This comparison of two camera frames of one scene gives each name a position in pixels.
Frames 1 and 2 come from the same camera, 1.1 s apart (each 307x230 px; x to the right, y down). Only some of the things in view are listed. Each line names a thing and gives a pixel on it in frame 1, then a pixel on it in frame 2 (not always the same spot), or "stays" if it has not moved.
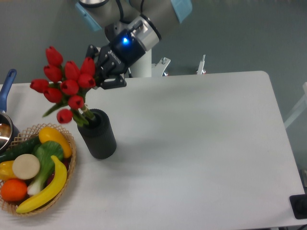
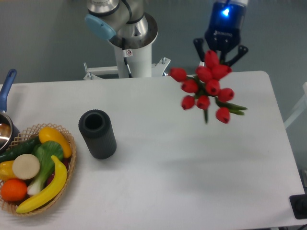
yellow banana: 53,193 stays
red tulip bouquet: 65,86 to 205,84
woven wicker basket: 26,134 stays
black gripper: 115,59 to 223,33
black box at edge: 298,203 stays
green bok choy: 44,150 stays
